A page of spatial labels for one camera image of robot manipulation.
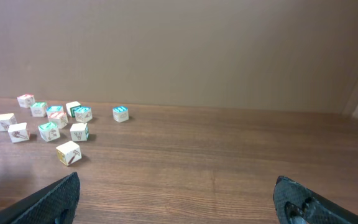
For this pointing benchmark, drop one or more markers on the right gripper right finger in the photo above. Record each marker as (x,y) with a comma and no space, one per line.
(294,203)

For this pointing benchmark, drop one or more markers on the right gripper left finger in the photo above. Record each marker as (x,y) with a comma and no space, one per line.
(54,204)

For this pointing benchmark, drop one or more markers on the green N letter block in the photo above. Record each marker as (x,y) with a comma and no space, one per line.
(49,131)

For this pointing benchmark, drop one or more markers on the white picture block yellow side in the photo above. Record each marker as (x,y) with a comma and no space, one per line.
(79,132)

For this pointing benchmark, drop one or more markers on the white block blue side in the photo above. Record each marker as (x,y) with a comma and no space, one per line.
(19,132)

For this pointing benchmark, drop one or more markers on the red I letter block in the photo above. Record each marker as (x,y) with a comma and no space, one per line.
(59,118)

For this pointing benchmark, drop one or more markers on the blue D letter block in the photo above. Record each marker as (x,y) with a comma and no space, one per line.
(83,114)

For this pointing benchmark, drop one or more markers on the green Z letter block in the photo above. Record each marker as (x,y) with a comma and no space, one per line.
(39,109)

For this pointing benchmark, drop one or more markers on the white and green block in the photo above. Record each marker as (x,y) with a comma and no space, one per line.
(71,107)

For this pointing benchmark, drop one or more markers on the yellow top block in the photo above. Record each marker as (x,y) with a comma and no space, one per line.
(6,120)

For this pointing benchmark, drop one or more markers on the red Y letter block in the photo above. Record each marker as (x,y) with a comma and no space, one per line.
(26,100)

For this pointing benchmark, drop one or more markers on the blue picture block far right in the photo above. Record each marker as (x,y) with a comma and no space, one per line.
(120,113)

